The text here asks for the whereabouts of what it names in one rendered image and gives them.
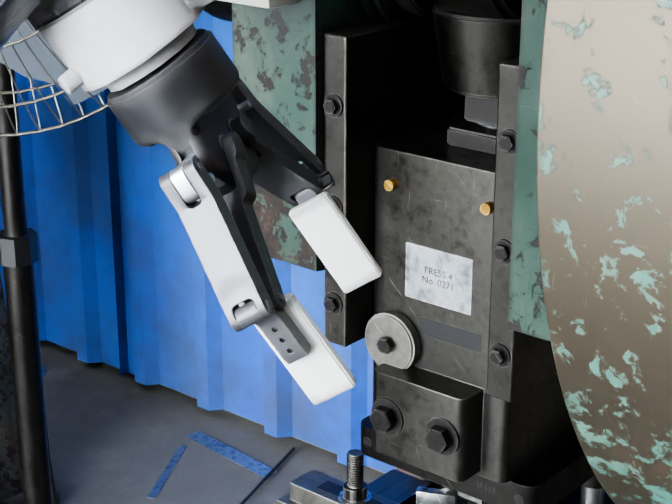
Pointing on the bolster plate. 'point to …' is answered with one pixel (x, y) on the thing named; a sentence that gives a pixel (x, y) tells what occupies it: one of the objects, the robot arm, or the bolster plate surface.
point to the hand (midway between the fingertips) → (341, 321)
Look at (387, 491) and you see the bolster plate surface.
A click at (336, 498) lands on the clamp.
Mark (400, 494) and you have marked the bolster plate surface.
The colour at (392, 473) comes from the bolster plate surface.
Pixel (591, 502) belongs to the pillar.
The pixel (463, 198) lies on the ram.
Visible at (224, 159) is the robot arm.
